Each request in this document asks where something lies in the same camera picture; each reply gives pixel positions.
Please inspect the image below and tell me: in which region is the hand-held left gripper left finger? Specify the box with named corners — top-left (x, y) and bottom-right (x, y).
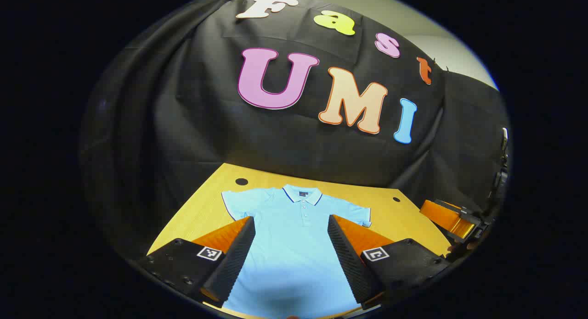
top-left (136, 216), bottom-right (256, 309)

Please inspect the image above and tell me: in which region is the black backdrop cloth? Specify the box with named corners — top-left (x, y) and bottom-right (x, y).
top-left (80, 0), bottom-right (510, 261)

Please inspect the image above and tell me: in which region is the light blue polo T-shirt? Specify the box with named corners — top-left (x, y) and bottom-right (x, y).
top-left (221, 184), bottom-right (373, 319)

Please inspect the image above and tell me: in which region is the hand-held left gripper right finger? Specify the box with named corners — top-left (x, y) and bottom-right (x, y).
top-left (327, 214), bottom-right (453, 310)

